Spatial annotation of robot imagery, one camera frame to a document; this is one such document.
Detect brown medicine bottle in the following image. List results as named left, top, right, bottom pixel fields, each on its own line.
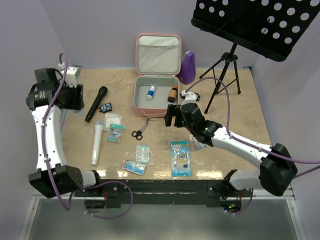
left=167, top=85, right=178, bottom=103

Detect white blue small bottle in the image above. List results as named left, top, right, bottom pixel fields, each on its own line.
left=146, top=84, right=156, bottom=100

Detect large blue packet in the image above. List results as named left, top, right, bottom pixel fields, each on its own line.
left=170, top=141, right=192, bottom=177

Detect pink medicine kit case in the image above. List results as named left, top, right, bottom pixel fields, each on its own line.
left=132, top=33, right=182, bottom=118

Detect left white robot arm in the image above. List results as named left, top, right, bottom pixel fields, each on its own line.
left=26, top=66, right=104, bottom=199

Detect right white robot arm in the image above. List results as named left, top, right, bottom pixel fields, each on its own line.
left=164, top=103, right=298, bottom=197

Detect owl pattern block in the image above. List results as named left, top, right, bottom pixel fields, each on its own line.
left=194, top=92, right=201, bottom=102

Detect bandage packet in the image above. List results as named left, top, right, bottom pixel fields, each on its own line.
left=187, top=135, right=207, bottom=151

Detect black microphone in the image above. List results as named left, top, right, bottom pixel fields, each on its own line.
left=84, top=86, right=108, bottom=123

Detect blue owl block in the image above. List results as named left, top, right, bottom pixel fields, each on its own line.
left=98, top=102, right=113, bottom=113

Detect purple metronome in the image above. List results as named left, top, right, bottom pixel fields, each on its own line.
left=176, top=51, right=196, bottom=85

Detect white tube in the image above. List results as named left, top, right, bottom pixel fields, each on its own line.
left=91, top=121, right=104, bottom=165

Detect teal blister pack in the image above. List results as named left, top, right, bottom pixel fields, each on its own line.
left=136, top=145, right=151, bottom=164

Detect white gauze packet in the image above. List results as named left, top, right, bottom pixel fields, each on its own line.
left=104, top=113, right=122, bottom=132

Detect teal topped zip bag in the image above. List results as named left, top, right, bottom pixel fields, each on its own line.
left=106, top=124, right=125, bottom=144

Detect blue white sachet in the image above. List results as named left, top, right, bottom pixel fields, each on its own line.
left=124, top=160, right=147, bottom=176

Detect black music stand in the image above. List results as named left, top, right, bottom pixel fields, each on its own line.
left=191, top=0, right=320, bottom=115

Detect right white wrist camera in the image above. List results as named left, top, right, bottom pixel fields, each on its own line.
left=180, top=90, right=198, bottom=105

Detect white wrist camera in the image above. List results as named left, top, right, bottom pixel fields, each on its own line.
left=65, top=66, right=81, bottom=88
left=180, top=90, right=198, bottom=105

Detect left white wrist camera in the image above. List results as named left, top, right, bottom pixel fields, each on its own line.
left=65, top=66, right=81, bottom=88

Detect black handled scissors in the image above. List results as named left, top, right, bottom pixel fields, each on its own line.
left=131, top=118, right=150, bottom=141

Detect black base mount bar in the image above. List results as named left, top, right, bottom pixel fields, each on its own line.
left=75, top=179, right=250, bottom=209

